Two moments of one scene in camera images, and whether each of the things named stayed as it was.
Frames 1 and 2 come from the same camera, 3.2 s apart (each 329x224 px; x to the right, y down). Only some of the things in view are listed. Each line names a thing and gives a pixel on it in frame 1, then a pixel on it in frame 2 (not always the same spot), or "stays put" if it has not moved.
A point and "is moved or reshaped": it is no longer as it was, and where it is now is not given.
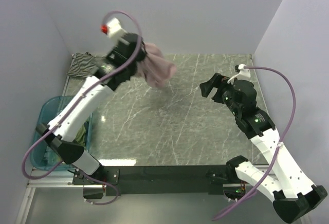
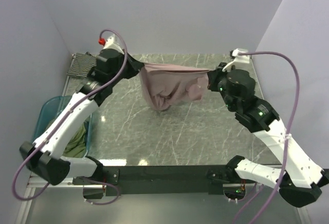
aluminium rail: x=54 y=179 stays put
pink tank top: x=156 y=69 is moved or reshaped
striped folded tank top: x=83 y=64 stays put
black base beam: x=158 y=180 stays put
